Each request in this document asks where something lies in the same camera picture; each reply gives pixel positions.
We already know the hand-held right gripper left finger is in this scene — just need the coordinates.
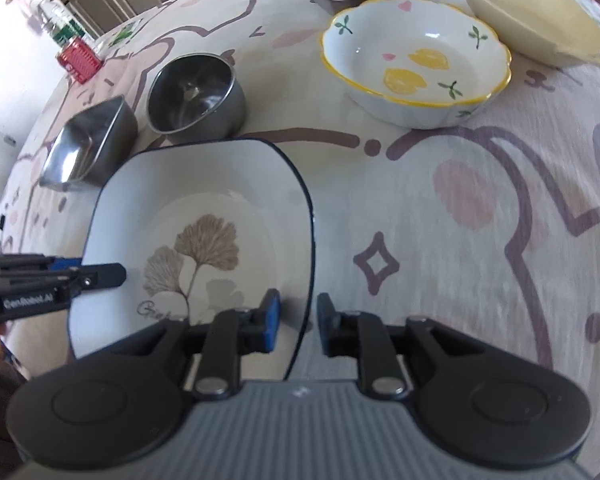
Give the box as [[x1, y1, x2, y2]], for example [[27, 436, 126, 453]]
[[129, 287, 282, 403]]

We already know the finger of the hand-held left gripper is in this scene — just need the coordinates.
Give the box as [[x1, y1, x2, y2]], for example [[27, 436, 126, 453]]
[[0, 254, 85, 275], [67, 262, 128, 292]]

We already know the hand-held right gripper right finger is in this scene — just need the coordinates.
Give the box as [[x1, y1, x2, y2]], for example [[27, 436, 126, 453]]
[[317, 293, 473, 404]]

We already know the small square steel dish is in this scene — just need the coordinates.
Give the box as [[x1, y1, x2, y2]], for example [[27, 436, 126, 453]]
[[39, 95, 139, 192]]

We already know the round steel bowl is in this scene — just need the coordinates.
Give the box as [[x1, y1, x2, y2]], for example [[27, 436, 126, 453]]
[[147, 54, 247, 145]]

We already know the white lemon print bowl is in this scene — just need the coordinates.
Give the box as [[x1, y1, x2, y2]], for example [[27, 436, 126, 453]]
[[321, 0, 512, 130]]

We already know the cream yellow bowl with handles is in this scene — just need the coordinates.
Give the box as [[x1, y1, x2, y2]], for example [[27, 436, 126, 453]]
[[457, 0, 600, 70]]

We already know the bear print tablecloth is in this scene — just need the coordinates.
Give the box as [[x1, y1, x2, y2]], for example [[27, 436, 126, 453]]
[[0, 0, 600, 480]]

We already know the red soda can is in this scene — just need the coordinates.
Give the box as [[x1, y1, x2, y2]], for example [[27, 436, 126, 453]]
[[56, 37, 104, 84]]

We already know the green packet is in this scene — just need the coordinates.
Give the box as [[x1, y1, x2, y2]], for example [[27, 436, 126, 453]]
[[109, 19, 146, 48]]

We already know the clear plastic water bottle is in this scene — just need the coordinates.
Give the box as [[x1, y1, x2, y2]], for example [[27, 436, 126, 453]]
[[35, 0, 88, 48]]

